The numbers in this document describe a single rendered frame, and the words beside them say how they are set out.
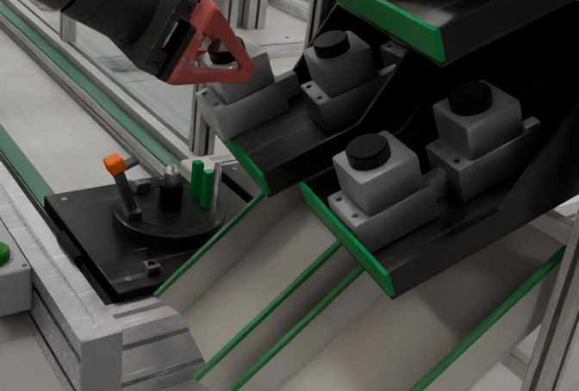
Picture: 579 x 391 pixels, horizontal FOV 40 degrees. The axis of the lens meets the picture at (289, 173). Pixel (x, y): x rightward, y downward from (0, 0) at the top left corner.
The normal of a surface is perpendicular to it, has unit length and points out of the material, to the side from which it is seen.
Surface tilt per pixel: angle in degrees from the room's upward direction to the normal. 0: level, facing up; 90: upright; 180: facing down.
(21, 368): 0
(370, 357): 45
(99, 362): 90
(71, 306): 0
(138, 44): 62
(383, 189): 90
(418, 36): 115
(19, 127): 0
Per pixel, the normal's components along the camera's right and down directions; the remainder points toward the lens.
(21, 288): 0.56, 0.42
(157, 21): -0.71, -0.33
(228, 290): -0.55, -0.58
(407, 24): -0.87, 0.45
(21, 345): 0.12, -0.89
